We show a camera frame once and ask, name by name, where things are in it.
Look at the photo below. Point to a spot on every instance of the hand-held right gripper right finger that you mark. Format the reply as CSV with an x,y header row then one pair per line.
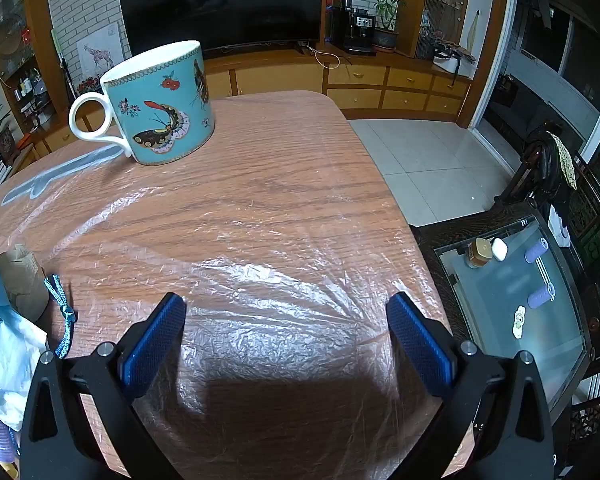
x,y
420,347

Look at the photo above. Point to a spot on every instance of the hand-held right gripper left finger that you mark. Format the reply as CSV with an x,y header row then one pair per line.
x,y
152,347

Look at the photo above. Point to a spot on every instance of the glass coffee table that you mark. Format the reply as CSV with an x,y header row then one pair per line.
x,y
520,350

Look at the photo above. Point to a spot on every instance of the cartoon sticker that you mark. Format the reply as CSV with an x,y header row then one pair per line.
x,y
519,321

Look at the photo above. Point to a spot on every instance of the amber jar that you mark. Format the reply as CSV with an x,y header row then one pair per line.
x,y
479,254

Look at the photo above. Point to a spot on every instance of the white earbud case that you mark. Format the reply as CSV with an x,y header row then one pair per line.
x,y
500,249

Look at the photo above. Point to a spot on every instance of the purple hair roller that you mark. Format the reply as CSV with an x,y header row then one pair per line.
x,y
541,296
536,251

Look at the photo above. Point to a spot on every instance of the crumpled brown paper bag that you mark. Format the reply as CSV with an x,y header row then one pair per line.
x,y
22,280

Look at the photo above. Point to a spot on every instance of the white plastic bag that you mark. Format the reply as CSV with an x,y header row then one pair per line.
x,y
5,360

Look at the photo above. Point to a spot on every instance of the dark carved wooden chair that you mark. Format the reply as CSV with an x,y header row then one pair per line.
x,y
535,160

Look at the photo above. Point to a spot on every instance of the floral cloth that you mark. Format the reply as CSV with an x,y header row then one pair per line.
x,y
565,160

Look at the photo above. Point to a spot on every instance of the teal butterfly mug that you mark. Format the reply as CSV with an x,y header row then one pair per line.
x,y
165,110

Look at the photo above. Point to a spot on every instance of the wooden television cabinet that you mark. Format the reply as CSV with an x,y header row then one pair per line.
x,y
370,85

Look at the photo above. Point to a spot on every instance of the giraffe drawing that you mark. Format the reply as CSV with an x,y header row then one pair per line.
x,y
100,52

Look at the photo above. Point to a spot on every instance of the wooden bookshelf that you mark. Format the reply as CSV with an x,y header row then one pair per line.
x,y
27,60

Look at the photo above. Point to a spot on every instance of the black coffee machine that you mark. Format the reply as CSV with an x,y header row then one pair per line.
x,y
362,30

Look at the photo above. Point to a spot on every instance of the potted plant in dark pot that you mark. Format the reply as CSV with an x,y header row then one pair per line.
x,y
390,20

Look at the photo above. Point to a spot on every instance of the black canister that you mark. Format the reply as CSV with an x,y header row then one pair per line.
x,y
337,22

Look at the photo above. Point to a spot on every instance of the wooden display cabinet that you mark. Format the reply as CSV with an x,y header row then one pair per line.
x,y
450,5

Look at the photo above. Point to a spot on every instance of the black flat television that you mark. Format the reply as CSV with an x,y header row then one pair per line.
x,y
220,5

